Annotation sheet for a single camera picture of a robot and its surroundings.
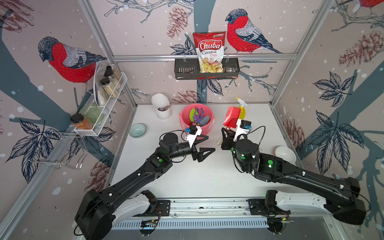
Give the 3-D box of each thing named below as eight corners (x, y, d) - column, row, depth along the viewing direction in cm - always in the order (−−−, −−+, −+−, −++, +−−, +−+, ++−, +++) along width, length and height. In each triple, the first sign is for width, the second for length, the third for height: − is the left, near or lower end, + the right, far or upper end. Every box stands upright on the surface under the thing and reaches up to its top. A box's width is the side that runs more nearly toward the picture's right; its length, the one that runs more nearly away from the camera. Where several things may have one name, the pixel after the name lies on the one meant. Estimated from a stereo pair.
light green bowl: (128, 137, 102) (127, 135, 99) (133, 125, 108) (131, 123, 106) (144, 137, 102) (142, 135, 99) (147, 125, 108) (146, 123, 106)
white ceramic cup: (155, 119, 113) (150, 104, 101) (157, 108, 121) (153, 93, 108) (170, 119, 113) (167, 104, 101) (172, 108, 121) (169, 93, 108)
